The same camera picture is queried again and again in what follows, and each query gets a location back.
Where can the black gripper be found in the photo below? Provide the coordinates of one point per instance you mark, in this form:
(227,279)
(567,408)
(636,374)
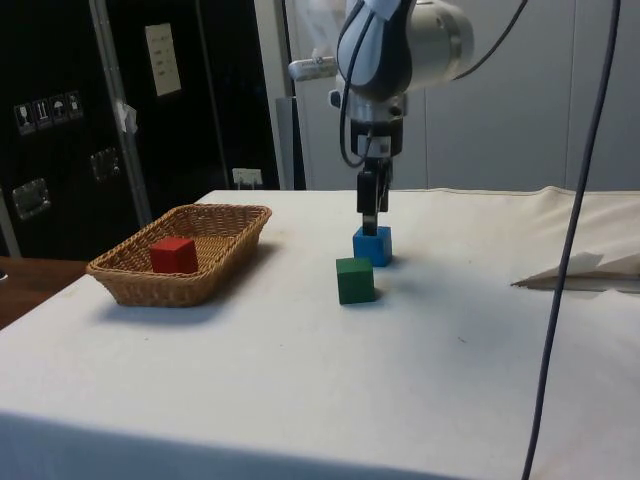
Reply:
(385,140)

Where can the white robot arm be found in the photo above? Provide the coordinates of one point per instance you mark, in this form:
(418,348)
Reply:
(430,45)

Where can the wicker basket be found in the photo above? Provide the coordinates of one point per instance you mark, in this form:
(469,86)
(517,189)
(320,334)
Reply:
(125,287)

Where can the blue cube block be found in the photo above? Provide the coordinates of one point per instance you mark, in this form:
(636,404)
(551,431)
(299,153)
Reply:
(372,250)

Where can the green cube block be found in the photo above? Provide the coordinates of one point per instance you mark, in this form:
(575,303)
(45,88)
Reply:
(356,282)

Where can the pale lockers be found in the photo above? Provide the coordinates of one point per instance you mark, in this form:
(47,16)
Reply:
(500,130)

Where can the red cube block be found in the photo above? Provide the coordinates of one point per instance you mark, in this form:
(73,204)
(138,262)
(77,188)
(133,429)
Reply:
(172,256)

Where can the black cabinet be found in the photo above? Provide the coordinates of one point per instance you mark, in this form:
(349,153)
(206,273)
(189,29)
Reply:
(60,165)

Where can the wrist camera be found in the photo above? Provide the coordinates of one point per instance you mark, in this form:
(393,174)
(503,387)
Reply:
(312,67)

